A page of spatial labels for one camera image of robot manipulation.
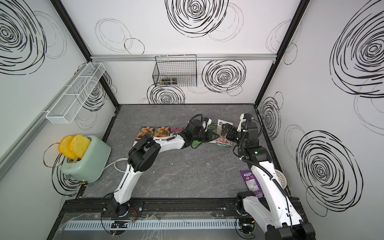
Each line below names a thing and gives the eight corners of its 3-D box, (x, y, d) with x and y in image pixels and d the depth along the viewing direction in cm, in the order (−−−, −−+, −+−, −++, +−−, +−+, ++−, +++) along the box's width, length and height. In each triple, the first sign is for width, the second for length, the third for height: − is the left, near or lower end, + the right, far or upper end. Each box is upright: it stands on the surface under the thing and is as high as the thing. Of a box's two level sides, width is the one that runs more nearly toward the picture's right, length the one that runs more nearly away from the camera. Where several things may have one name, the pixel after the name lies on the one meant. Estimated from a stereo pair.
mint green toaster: (74, 183, 83) (54, 173, 71) (91, 149, 97) (77, 136, 85) (100, 183, 83) (85, 173, 71) (114, 149, 97) (102, 136, 85)
